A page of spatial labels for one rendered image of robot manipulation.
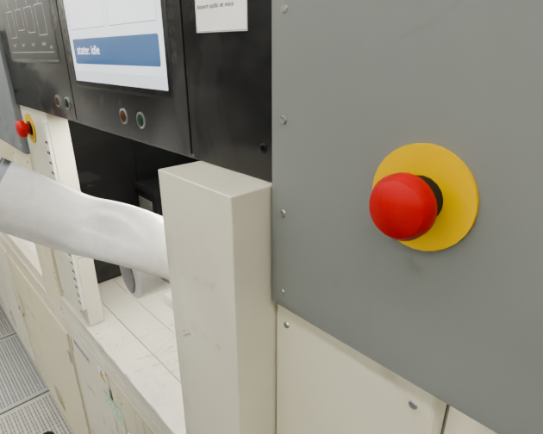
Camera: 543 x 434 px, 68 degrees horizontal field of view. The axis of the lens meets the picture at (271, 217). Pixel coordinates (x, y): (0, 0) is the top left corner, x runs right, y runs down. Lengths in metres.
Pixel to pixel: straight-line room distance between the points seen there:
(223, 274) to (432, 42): 0.25
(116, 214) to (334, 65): 0.38
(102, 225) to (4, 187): 0.12
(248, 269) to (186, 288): 0.10
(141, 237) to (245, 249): 0.23
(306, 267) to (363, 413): 0.14
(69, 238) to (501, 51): 0.52
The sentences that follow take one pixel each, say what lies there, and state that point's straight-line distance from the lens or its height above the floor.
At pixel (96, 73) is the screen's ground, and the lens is 0.66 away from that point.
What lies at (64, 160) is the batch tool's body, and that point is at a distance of 0.99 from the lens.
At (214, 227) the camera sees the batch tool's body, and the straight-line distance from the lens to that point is 0.36.
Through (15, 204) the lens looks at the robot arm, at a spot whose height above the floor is 1.34.
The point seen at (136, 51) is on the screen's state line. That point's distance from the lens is 0.54.
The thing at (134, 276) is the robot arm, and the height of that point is 1.21.
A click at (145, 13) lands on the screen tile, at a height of 1.55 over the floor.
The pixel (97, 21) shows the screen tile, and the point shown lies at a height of 1.55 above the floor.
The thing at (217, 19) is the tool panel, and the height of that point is 1.54.
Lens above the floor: 1.51
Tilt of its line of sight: 22 degrees down
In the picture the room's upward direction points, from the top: straight up
